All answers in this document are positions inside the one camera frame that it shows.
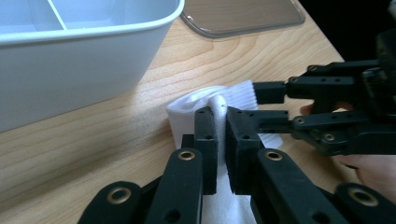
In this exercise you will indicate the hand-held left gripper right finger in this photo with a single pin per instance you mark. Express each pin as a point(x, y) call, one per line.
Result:
point(243, 146)

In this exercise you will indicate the white sock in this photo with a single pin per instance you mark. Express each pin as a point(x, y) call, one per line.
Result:
point(186, 112)

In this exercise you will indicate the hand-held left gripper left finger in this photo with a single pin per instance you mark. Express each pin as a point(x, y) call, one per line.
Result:
point(205, 140)

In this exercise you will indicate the white compartment storage box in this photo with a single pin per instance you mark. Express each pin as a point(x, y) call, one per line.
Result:
point(71, 68)

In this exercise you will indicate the translucent brown box lid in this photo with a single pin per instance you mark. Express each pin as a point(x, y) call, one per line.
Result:
point(243, 15)

